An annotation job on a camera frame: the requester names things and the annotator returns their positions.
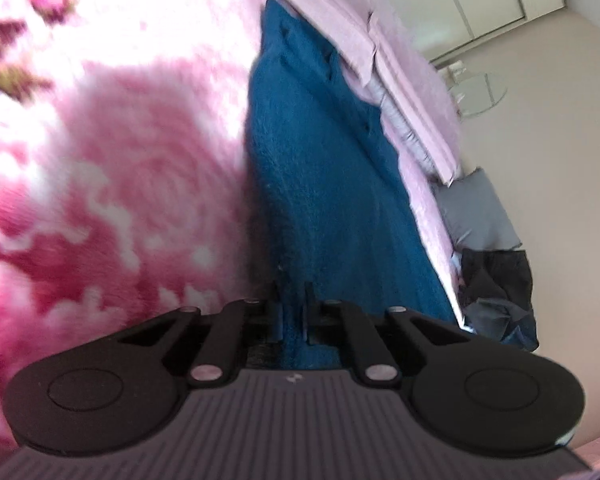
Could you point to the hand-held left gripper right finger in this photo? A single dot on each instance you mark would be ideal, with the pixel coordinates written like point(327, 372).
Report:
point(308, 316)

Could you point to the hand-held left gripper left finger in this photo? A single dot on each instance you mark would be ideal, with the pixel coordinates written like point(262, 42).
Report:
point(277, 312)

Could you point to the blue towel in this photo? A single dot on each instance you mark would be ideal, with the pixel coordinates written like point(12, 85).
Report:
point(330, 185)

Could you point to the pile of dark clothes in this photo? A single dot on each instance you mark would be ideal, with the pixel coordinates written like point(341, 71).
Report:
point(500, 290)

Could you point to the grey pillow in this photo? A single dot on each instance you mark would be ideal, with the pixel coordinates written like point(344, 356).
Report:
point(477, 212)

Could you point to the pink floral blanket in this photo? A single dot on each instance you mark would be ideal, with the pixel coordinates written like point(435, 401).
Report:
point(110, 160)

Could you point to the round glass table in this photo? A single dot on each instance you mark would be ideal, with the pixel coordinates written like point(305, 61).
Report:
point(480, 92)

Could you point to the white wardrobe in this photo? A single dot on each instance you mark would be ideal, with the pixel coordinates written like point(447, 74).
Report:
point(455, 5)

